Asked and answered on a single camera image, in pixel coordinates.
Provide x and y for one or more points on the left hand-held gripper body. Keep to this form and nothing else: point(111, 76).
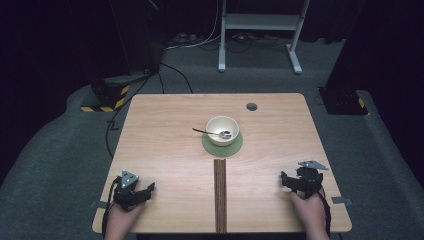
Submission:
point(126, 195)

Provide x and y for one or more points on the cream ceramic bowl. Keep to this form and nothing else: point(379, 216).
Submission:
point(218, 125)

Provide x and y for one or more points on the grey tape piece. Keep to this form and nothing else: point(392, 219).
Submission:
point(99, 204)
point(342, 200)

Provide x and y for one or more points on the person's right hand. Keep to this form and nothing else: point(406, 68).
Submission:
point(310, 210)

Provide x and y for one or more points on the person's left hand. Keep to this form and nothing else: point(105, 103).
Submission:
point(124, 216)

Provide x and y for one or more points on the round green coaster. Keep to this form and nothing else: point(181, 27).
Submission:
point(216, 150)

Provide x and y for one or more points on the metal spoon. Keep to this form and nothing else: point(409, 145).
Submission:
point(203, 131)

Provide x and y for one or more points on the white metal stand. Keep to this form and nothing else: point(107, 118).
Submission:
point(261, 21)

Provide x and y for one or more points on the black stand with striped base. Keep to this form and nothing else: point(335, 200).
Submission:
point(353, 83)
point(110, 93)

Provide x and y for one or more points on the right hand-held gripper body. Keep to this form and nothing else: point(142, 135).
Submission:
point(310, 180)

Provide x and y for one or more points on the round grey table grommet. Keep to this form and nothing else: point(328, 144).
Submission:
point(251, 106)

